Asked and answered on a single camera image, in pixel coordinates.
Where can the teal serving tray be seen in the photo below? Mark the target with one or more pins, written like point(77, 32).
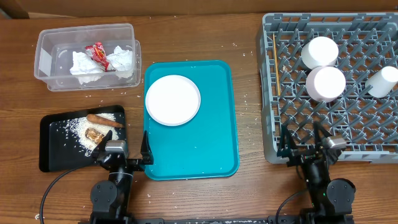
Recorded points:
point(207, 146)

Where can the white napkin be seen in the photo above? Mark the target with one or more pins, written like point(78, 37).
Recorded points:
point(83, 65)

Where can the white cup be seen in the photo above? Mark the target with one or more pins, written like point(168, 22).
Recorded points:
point(382, 82)

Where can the silver foil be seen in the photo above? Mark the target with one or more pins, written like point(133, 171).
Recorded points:
point(121, 60)

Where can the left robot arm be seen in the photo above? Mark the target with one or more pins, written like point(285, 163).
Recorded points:
point(110, 198)

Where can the wooden chopstick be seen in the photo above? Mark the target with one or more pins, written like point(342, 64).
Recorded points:
point(276, 65)

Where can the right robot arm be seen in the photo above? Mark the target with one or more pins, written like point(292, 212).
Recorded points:
point(331, 199)

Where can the large white plate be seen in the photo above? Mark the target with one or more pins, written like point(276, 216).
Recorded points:
point(173, 100)

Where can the clear plastic bin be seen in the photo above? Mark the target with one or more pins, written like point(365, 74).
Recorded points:
point(53, 56)

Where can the red snack wrapper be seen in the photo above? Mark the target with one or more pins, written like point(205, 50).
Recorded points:
point(97, 53)

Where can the pile of white rice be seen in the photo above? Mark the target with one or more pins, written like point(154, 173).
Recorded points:
point(77, 127)

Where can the brown fried stick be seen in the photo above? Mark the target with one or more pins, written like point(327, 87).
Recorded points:
point(103, 121)

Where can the pale green bowl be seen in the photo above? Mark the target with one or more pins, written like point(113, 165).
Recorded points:
point(320, 52)

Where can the black tray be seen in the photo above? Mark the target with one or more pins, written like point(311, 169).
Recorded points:
point(56, 152)

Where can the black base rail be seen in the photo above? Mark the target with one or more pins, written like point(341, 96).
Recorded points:
point(214, 221)

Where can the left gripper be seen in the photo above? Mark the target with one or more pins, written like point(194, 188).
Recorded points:
point(137, 165)

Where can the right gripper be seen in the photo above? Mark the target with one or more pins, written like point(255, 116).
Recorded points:
point(300, 155)

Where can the grey dishwasher rack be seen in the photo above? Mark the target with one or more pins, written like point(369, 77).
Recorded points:
point(367, 42)

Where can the golden fried food piece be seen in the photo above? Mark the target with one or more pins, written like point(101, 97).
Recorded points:
point(94, 135)

